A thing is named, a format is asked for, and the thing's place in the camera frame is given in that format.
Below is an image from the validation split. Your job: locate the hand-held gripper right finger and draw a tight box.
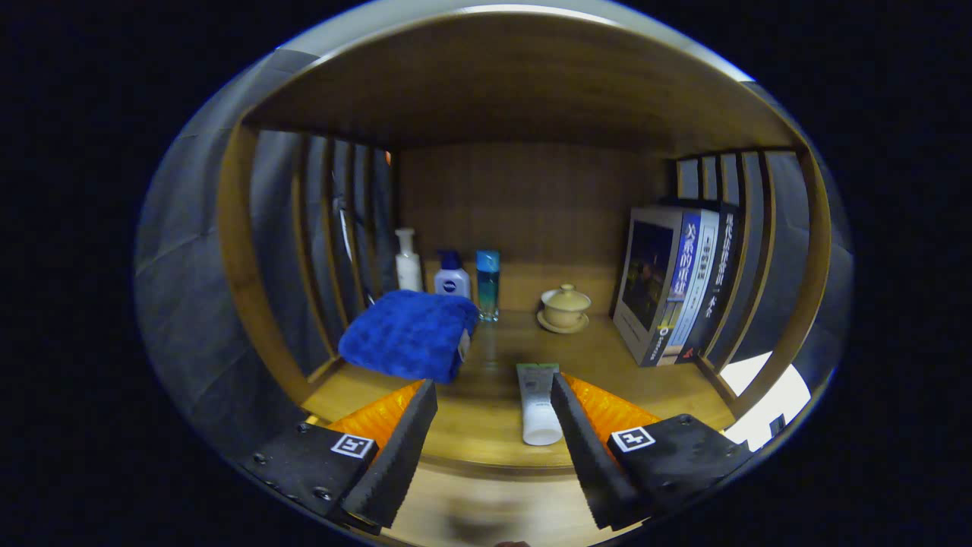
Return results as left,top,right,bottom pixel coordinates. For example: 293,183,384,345
550,372,756,533

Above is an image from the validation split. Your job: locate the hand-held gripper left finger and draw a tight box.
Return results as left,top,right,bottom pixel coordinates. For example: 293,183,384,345
241,378,440,533

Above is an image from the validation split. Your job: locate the white tube with green end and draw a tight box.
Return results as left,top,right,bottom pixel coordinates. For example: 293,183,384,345
516,362,564,447

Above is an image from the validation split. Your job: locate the wooden drawer with black knob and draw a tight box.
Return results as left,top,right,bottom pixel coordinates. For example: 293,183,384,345
380,456,608,547

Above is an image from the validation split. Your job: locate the wooden countertop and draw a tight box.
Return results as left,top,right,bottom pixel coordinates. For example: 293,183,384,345
300,308,737,476

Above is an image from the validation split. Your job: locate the wooden cabinet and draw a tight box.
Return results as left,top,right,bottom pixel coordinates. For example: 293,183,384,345
216,11,832,487

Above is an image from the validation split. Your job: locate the blue folded towel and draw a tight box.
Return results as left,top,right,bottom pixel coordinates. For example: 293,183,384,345
338,289,481,384

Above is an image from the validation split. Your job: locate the beige lidded teacup with saucer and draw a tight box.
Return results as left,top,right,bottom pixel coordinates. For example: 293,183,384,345
536,284,592,335

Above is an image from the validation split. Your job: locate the white bottle with blue cap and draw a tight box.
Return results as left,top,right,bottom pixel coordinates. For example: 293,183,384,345
434,250,472,299

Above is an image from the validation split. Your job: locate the book with blue spine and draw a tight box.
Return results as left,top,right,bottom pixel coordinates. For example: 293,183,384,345
612,205,703,368

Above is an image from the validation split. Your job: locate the white pump bottle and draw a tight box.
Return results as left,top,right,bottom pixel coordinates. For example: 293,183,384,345
395,228,423,293

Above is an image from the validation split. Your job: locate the clear blue bottle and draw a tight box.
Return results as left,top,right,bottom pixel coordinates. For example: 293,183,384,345
475,250,501,323

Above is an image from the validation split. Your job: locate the book with pale spine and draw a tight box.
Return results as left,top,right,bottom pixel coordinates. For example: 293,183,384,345
664,209,721,367

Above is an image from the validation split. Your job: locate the book with black spine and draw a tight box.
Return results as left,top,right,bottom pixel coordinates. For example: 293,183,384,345
680,199,741,362

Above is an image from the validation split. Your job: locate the black backdrop cloth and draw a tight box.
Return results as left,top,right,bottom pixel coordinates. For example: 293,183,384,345
135,49,851,457

